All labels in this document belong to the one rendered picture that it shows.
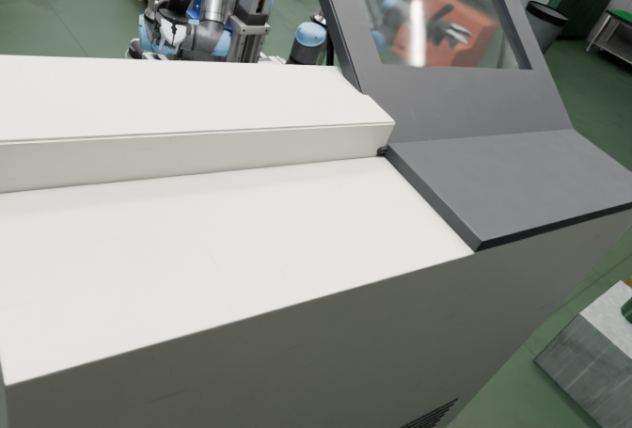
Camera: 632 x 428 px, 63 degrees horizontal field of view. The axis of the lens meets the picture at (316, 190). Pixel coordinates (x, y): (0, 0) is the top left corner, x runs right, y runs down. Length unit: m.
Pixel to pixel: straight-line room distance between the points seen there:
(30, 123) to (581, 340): 2.71
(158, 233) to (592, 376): 2.64
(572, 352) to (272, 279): 2.49
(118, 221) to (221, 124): 0.22
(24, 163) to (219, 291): 0.30
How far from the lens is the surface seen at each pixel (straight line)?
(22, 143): 0.74
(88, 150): 0.76
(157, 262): 0.70
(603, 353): 3.01
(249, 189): 0.84
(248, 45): 2.14
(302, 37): 2.15
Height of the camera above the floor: 1.99
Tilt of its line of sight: 36 degrees down
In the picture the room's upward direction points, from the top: 22 degrees clockwise
